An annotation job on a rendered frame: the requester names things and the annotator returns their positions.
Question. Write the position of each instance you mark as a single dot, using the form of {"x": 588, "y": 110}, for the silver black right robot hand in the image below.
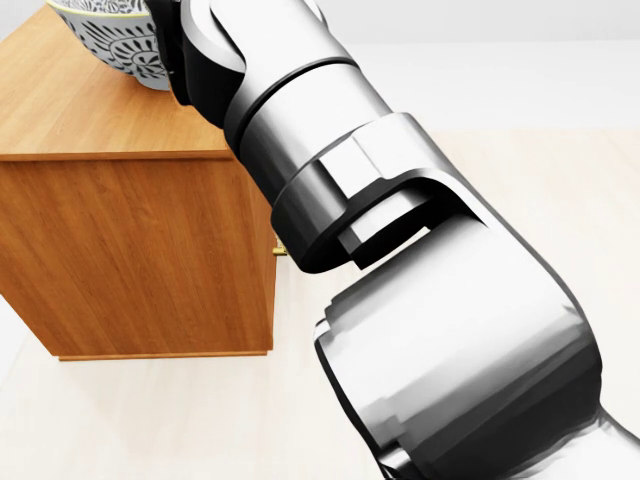
{"x": 215, "y": 60}

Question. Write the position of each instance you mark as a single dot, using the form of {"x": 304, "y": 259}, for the black and white patterned bowl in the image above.
{"x": 117, "y": 45}

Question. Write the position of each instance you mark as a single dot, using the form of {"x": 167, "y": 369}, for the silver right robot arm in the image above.
{"x": 450, "y": 320}

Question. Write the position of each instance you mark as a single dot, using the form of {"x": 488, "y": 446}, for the wooden cabinet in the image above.
{"x": 130, "y": 240}

